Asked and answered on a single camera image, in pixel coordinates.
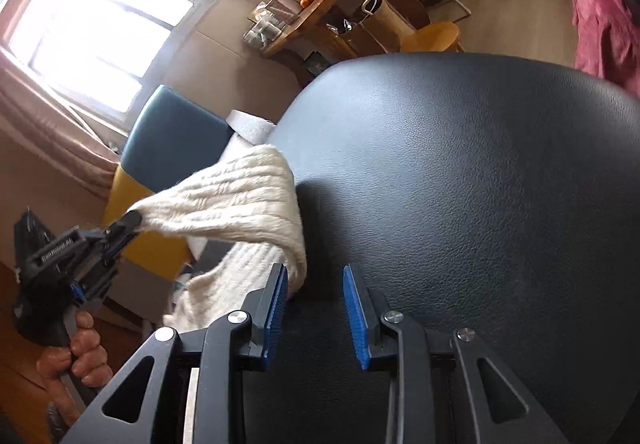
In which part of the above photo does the cream knitted sweater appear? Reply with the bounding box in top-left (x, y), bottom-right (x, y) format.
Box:
top-left (130, 144), bottom-right (307, 333)

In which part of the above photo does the person left hand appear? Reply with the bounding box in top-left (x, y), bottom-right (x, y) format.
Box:
top-left (36, 311), bottom-right (113, 427)

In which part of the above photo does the grey yellow blue sofa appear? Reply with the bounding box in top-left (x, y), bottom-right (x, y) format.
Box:
top-left (103, 85), bottom-right (233, 285)

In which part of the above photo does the pink window curtain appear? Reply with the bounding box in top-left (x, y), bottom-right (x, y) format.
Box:
top-left (1, 49), bottom-right (119, 199)

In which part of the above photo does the white sofa armrest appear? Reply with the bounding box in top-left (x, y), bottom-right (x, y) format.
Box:
top-left (226, 110), bottom-right (276, 145)

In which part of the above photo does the wooden side table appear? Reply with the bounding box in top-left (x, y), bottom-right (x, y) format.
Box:
top-left (244, 0), bottom-right (402, 75)

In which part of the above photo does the yellow round stool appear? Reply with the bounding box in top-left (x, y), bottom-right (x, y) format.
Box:
top-left (400, 22), bottom-right (464, 52)

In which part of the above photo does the pink ruffled blanket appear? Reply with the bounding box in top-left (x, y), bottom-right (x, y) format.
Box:
top-left (572, 0), bottom-right (639, 96)

